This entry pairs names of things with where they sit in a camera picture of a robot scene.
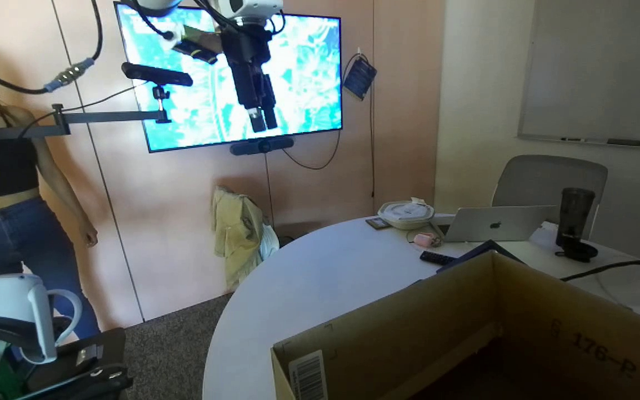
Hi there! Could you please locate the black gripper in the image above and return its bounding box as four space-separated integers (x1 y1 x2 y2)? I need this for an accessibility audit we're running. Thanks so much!
219 23 280 135

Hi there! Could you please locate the brown cardboard box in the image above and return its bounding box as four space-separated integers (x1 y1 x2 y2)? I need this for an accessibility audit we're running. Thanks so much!
271 249 640 400

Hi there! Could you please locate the black bar under TV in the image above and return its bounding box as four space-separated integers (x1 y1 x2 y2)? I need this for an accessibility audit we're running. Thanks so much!
229 133 297 157

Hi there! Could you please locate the small dark flat item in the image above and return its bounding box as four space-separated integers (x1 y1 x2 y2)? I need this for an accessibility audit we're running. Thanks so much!
362 213 392 230

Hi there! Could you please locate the white bowl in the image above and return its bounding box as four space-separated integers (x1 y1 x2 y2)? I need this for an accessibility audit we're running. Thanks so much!
375 193 438 230

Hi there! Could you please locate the black clamp bar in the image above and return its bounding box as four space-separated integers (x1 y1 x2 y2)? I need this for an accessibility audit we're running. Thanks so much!
0 102 172 145

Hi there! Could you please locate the black remote control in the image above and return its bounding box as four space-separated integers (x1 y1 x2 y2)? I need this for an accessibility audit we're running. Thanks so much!
415 247 459 269

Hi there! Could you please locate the silver laptop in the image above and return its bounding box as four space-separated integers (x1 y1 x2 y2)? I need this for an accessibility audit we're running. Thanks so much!
435 203 555 245

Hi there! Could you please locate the person in jeans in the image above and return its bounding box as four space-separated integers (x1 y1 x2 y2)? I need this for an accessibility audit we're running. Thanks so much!
0 40 103 342

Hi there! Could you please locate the large grey chair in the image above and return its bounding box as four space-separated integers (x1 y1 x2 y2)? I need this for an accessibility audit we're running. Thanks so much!
488 150 609 225

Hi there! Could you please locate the black equipment stand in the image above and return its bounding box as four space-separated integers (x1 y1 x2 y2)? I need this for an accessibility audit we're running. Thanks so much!
17 329 136 400

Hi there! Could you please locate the black tumbler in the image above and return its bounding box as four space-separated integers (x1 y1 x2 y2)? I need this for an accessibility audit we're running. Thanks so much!
553 185 597 250

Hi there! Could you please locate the wall mounted TV screen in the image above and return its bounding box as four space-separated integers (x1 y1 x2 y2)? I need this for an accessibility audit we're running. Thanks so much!
113 0 345 156

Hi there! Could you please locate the black hanging wall cable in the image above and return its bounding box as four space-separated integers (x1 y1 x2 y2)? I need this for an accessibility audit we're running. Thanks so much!
280 127 345 173

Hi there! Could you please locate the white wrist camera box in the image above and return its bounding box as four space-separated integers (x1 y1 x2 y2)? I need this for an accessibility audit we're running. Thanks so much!
215 0 286 25

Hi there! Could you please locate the black wall device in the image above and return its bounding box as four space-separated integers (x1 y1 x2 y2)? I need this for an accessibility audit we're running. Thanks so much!
341 50 380 100

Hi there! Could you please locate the black camera on pole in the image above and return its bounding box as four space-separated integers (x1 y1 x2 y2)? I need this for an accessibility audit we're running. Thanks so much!
119 60 195 102

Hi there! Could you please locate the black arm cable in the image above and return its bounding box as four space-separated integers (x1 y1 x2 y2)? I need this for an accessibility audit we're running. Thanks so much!
0 0 181 98

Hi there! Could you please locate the wall whiteboard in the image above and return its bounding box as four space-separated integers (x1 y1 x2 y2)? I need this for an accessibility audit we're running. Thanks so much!
515 0 640 153

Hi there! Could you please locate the black table cable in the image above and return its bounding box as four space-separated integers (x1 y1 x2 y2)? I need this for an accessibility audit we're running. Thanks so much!
555 256 640 285

